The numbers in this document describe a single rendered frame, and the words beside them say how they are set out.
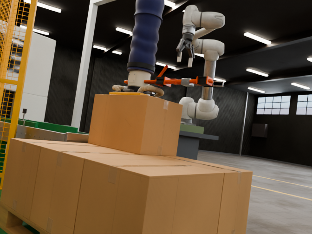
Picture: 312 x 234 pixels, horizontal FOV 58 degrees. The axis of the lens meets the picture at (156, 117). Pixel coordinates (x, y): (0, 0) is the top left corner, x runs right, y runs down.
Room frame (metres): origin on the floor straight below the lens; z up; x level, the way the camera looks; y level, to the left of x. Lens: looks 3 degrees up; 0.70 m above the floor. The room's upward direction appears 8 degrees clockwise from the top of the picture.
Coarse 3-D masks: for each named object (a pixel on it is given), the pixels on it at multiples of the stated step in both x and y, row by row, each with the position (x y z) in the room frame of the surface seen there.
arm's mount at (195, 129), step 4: (180, 124) 2.57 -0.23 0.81; (184, 124) 2.59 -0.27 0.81; (180, 128) 2.58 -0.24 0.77; (184, 128) 2.60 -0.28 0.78; (188, 128) 2.62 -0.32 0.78; (192, 128) 2.64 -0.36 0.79; (196, 128) 2.66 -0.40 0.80; (200, 128) 2.68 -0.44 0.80; (196, 132) 2.66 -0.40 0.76; (200, 132) 2.68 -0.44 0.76
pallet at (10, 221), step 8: (0, 208) 1.77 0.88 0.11; (8, 208) 1.70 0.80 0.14; (0, 216) 1.76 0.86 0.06; (8, 216) 1.70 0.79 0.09; (16, 216) 1.74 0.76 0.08; (0, 224) 1.75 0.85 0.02; (8, 224) 1.71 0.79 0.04; (16, 224) 1.75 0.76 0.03; (32, 224) 1.50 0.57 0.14; (8, 232) 1.67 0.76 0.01; (16, 232) 1.66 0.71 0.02; (24, 232) 1.67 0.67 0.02; (40, 232) 1.45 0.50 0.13
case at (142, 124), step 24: (96, 96) 2.24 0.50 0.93; (120, 96) 2.05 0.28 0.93; (144, 96) 1.88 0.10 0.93; (96, 120) 2.21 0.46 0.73; (120, 120) 2.02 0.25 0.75; (144, 120) 1.86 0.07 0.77; (168, 120) 2.04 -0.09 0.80; (96, 144) 2.18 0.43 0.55; (120, 144) 1.99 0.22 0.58; (144, 144) 1.88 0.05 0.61; (168, 144) 2.07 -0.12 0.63
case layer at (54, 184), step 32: (32, 160) 1.58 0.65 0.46; (64, 160) 1.38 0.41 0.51; (96, 160) 1.25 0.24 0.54; (128, 160) 1.43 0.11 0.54; (160, 160) 1.66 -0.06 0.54; (192, 160) 1.97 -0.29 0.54; (32, 192) 1.54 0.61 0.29; (64, 192) 1.35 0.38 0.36; (96, 192) 1.20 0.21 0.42; (128, 192) 1.08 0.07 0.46; (160, 192) 1.07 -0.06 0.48; (192, 192) 1.25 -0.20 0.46; (224, 192) 1.49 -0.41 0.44; (64, 224) 1.32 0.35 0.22; (96, 224) 1.18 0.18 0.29; (128, 224) 1.06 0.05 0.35; (160, 224) 1.09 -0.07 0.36; (192, 224) 1.27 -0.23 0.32; (224, 224) 1.53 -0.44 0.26
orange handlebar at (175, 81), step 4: (144, 80) 2.13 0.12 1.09; (148, 80) 2.11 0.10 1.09; (152, 80) 2.08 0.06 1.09; (168, 80) 1.99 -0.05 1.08; (172, 80) 1.96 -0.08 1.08; (176, 80) 1.94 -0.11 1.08; (180, 80) 1.92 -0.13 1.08; (192, 80) 1.85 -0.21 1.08; (208, 80) 1.78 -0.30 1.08; (212, 80) 1.79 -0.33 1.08
